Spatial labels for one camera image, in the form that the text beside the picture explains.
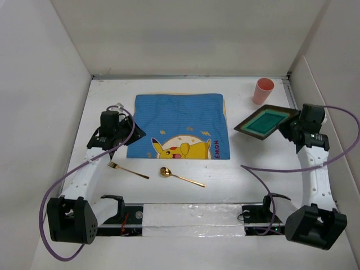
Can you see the blue yellow printed cloth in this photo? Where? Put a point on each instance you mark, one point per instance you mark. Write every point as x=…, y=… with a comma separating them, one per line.
x=179, y=126

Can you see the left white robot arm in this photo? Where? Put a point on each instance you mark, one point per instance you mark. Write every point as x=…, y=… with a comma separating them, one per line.
x=73, y=217

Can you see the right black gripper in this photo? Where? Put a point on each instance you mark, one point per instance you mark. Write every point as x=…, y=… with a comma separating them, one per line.
x=283, y=127

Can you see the pink plastic cup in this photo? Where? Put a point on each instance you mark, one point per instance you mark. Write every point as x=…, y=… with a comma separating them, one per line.
x=263, y=89

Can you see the gold fork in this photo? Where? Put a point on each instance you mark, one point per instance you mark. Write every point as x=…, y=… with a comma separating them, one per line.
x=117, y=166

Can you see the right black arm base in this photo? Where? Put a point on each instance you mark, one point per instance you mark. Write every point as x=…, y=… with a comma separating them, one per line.
x=257, y=217

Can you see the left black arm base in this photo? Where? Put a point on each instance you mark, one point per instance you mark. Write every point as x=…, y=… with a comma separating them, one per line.
x=130, y=225

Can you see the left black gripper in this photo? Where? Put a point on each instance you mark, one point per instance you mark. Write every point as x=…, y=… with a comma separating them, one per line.
x=137, y=135

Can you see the gold spoon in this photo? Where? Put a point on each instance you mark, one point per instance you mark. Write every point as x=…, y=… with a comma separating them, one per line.
x=166, y=172

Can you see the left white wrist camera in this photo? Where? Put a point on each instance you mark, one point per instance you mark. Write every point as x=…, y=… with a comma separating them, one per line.
x=118, y=107

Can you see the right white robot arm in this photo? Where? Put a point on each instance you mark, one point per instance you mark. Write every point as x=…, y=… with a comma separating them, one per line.
x=317, y=222

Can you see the green square plate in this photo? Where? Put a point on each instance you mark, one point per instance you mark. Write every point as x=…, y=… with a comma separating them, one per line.
x=265, y=120

